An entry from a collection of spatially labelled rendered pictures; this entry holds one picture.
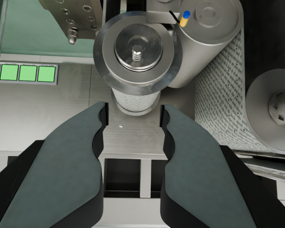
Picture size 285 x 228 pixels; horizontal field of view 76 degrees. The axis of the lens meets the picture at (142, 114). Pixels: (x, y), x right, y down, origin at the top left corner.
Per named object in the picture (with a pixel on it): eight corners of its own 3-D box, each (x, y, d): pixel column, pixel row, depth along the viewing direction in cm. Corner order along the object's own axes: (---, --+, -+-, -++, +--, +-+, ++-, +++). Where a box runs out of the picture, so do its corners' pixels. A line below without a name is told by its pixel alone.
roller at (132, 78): (174, 17, 30) (173, 85, 28) (155, 73, 56) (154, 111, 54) (104, 12, 30) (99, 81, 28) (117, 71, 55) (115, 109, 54)
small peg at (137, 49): (137, 55, 25) (130, 49, 25) (136, 64, 28) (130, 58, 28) (144, 49, 25) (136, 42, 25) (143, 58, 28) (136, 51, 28)
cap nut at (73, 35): (77, 29, 62) (75, 42, 61) (80, 35, 66) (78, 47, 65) (65, 29, 62) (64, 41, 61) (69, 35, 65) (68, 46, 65)
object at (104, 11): (110, -68, 33) (104, 25, 31) (119, 17, 57) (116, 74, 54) (107, -68, 33) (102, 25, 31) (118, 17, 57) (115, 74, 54)
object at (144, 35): (165, 26, 29) (159, 72, 28) (163, 34, 31) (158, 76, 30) (118, 19, 28) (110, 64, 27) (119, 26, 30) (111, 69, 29)
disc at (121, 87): (182, 13, 31) (182, 97, 29) (182, 15, 32) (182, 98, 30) (96, 7, 31) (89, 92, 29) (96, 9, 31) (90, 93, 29)
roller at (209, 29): (242, -17, 32) (245, 47, 31) (194, 51, 57) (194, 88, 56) (174, -22, 32) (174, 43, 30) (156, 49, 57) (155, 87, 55)
